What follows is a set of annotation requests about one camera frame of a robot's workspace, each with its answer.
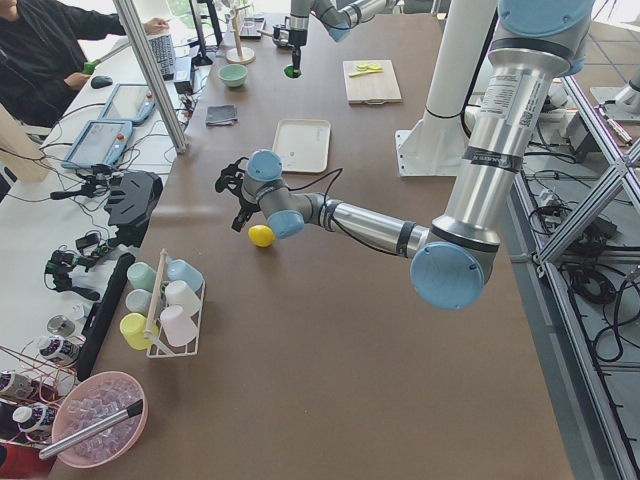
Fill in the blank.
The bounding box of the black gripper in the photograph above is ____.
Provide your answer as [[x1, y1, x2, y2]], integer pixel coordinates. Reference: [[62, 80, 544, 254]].
[[231, 191, 260, 231], [288, 28, 306, 75]]

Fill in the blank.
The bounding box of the wooden mug tree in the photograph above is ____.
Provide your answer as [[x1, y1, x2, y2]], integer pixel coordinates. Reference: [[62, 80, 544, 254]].
[[225, 4, 255, 65]]

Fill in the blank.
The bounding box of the black keyboard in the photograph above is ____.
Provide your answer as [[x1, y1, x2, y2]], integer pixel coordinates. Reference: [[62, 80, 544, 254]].
[[147, 34, 176, 80]]

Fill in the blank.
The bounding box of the pink plastic cup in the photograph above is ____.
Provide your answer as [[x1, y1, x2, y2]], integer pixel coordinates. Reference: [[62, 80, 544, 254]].
[[160, 305, 198, 347]]

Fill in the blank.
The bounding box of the metal tongs black tip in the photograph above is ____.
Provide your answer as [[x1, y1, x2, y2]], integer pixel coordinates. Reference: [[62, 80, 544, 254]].
[[39, 399, 144, 460]]

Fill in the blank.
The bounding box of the yellow plastic cup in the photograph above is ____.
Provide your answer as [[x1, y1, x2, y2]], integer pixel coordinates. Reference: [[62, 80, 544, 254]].
[[119, 312, 152, 350]]

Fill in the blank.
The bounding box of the green lime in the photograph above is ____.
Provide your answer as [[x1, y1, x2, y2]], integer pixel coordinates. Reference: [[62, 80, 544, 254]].
[[284, 64, 302, 79]]

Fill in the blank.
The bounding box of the pale grey-blue plastic cup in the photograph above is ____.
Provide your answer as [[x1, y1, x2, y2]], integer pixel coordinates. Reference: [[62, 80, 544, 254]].
[[125, 289, 152, 316]]

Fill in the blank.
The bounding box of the bamboo cutting board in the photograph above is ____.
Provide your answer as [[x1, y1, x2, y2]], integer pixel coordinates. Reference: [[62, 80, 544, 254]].
[[342, 60, 402, 105]]

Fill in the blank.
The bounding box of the white bottle dark label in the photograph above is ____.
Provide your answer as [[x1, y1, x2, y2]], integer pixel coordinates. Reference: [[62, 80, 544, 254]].
[[36, 335, 80, 366]]

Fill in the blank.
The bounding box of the cream rabbit tray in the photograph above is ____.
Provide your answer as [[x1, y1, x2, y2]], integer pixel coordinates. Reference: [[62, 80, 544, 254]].
[[272, 119, 331, 174]]

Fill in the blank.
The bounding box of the white wire cup rack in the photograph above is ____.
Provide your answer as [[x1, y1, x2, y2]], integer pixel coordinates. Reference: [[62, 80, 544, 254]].
[[143, 249, 206, 358]]

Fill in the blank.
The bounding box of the blue teach pendant near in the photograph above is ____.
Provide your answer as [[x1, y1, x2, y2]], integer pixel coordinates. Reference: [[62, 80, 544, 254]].
[[61, 119, 133, 169]]

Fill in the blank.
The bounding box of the grey folded cloth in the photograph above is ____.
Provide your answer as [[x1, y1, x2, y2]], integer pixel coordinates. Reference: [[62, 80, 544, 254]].
[[205, 104, 238, 126]]

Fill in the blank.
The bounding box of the blue teach pendant far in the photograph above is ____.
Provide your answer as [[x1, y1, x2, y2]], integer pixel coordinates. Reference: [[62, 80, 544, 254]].
[[99, 83, 156, 126]]

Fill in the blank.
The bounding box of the black plastic bracket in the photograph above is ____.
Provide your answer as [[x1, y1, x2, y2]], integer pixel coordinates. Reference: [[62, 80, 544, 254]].
[[104, 171, 163, 247]]

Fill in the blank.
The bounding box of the black long case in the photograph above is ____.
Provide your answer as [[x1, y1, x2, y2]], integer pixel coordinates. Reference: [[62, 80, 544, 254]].
[[75, 253, 135, 381]]

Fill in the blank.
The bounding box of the blue plastic cup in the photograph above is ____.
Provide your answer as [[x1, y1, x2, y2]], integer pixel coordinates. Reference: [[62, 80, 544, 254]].
[[167, 259, 204, 292]]

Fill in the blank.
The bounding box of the mint green bowl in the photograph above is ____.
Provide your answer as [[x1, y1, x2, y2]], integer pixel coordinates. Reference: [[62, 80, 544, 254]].
[[218, 64, 248, 88]]

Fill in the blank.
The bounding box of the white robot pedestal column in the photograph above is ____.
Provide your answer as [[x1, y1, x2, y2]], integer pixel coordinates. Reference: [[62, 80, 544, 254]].
[[396, 0, 497, 177]]

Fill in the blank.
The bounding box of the yellow lemon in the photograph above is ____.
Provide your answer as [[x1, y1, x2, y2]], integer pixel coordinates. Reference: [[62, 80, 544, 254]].
[[248, 225, 275, 248]]

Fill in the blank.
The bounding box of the person in black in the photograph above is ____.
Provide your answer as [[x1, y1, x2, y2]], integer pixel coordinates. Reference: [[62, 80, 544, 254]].
[[0, 0, 171, 129]]

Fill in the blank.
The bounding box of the yellow plastic knife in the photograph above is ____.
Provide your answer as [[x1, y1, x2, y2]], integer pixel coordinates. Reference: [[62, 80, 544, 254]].
[[348, 67, 383, 78]]

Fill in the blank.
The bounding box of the blue teach pendant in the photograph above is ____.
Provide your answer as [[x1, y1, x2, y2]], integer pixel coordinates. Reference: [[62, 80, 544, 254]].
[[99, 83, 156, 126], [61, 119, 133, 169]]

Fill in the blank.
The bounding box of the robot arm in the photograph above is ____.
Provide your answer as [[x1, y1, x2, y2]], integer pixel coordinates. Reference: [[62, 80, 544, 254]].
[[284, 0, 396, 79], [215, 1, 593, 310]]

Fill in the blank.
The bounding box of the aluminium frame post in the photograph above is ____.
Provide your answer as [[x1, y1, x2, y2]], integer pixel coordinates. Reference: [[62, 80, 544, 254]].
[[113, 0, 188, 155]]

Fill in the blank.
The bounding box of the black computer mouse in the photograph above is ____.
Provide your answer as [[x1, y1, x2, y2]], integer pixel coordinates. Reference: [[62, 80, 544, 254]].
[[90, 75, 113, 89]]

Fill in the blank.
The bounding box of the green plastic cup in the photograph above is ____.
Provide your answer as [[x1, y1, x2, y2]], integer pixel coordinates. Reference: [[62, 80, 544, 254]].
[[126, 262, 157, 292]]

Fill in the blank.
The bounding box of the pink ice bowl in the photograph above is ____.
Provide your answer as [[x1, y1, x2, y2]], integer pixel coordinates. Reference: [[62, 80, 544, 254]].
[[51, 371, 148, 469]]

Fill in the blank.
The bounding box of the cream plastic cup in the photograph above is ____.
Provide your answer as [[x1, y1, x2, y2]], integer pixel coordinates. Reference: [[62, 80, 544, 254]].
[[164, 280, 201, 317]]

